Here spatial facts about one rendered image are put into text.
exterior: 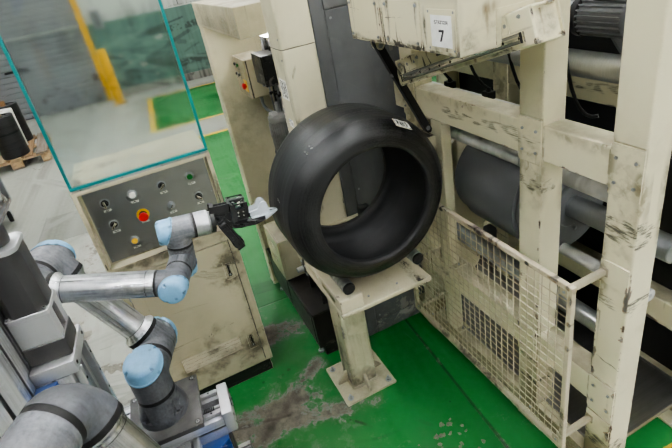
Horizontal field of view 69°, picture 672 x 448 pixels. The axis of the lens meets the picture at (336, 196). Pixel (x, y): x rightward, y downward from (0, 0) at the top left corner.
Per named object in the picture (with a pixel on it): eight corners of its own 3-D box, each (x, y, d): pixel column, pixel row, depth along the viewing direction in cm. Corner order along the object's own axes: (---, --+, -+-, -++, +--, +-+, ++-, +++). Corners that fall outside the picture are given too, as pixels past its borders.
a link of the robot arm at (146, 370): (130, 409, 147) (113, 377, 141) (141, 375, 159) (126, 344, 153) (170, 400, 147) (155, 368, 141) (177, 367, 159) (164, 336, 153)
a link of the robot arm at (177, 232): (158, 241, 147) (152, 216, 143) (195, 232, 151) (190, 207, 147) (161, 253, 140) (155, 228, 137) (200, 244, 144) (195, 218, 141)
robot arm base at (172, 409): (141, 439, 149) (129, 417, 144) (140, 402, 161) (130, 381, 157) (190, 418, 152) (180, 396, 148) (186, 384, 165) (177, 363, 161)
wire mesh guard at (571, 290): (415, 307, 241) (400, 182, 209) (418, 306, 242) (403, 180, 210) (561, 451, 166) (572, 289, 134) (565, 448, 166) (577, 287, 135)
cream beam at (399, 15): (350, 39, 172) (344, -5, 166) (411, 24, 180) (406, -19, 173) (458, 60, 122) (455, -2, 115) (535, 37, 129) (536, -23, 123)
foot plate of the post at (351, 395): (326, 370, 254) (324, 365, 253) (370, 348, 262) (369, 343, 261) (348, 407, 232) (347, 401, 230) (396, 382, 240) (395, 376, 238)
